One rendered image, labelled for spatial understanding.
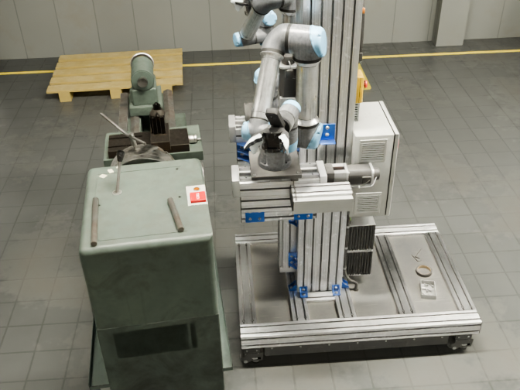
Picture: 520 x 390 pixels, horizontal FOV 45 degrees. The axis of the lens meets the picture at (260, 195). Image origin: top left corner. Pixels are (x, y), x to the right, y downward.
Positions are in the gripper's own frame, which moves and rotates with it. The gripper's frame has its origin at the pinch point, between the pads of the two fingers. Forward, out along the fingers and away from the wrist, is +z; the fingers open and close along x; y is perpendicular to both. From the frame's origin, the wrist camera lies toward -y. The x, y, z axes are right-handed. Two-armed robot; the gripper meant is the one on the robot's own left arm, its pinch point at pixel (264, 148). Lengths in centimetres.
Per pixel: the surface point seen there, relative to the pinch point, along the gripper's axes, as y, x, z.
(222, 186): 144, 114, -190
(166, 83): 118, 216, -323
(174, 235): 28.3, 33.9, 15.5
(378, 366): 163, -23, -54
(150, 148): 26, 71, -42
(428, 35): 154, -7, -525
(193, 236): 29.4, 27.1, 13.8
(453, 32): 149, -33, -517
